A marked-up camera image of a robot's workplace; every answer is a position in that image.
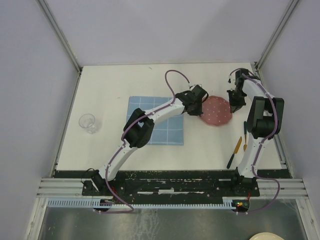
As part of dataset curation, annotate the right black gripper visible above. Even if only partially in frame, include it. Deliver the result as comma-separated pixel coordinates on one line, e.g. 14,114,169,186
226,88,245,113

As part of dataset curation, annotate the pink dotted plate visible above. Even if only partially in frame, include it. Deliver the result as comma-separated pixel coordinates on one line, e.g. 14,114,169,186
199,95,233,127

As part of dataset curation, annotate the green handled gold knife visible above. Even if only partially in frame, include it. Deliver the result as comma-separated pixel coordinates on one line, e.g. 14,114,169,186
226,137,243,169

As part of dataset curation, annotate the blue checked cloth placemat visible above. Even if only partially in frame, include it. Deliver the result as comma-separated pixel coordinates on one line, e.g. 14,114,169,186
126,96,184,146

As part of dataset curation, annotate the green handled gold fork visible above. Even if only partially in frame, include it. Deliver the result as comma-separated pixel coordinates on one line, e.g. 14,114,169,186
243,121,248,151

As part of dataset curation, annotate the clear plastic cup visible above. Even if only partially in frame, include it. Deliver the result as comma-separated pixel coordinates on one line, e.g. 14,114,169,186
78,113,99,134

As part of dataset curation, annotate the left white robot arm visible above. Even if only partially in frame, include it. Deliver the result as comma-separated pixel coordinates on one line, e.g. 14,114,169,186
90,84,209,195

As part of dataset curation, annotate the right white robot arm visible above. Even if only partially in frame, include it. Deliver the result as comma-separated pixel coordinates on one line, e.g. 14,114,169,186
227,68,285,196

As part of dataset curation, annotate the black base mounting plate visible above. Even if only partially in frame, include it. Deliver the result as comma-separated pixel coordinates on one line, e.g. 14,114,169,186
80,170,260,204

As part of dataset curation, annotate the cream plate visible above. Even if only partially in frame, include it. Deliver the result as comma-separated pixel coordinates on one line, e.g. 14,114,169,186
249,232,284,240

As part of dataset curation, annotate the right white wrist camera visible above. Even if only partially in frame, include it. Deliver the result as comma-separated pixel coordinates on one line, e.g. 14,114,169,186
227,74,234,84

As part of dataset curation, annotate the right aluminium frame post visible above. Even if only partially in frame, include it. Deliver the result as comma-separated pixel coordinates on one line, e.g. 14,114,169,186
255,0,301,70

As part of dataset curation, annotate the aluminium frame post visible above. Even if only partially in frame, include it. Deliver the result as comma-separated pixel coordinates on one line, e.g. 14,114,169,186
36,0,82,73
255,0,301,70

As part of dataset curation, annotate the light blue cable duct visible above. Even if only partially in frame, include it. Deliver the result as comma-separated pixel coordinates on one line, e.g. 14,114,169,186
47,197,235,210

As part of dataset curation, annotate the left aluminium frame post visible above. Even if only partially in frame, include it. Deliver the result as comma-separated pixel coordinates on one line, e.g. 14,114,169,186
36,0,82,73

